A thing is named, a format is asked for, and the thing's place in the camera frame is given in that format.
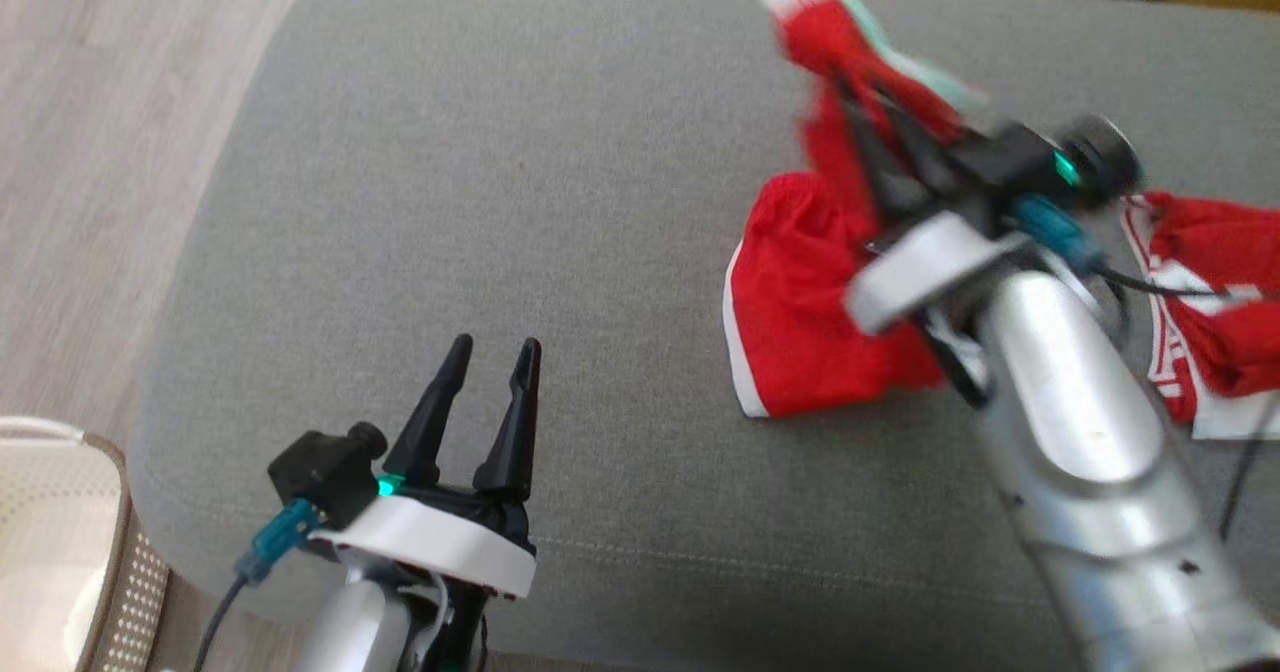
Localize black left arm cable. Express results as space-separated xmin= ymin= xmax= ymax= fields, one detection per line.
xmin=190 ymin=500 xmax=323 ymax=672

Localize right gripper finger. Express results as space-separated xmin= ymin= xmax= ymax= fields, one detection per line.
xmin=840 ymin=92 xmax=931 ymax=228
xmin=885 ymin=102 xmax=976 ymax=198

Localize beige perforated laundry basket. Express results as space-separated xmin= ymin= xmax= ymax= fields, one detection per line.
xmin=0 ymin=415 xmax=171 ymax=672

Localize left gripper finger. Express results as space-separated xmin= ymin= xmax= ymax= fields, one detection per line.
xmin=472 ymin=337 xmax=543 ymax=501
xmin=383 ymin=333 xmax=474 ymax=488

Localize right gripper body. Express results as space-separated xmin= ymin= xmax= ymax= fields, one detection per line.
xmin=845 ymin=212 xmax=1031 ymax=338

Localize red basketball jersey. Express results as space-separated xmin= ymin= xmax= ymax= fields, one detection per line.
xmin=1118 ymin=190 xmax=1280 ymax=443

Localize red basketball shorts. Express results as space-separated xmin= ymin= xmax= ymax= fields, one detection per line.
xmin=722 ymin=0 xmax=996 ymax=420

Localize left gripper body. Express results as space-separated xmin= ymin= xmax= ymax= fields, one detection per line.
xmin=310 ymin=480 xmax=538 ymax=601

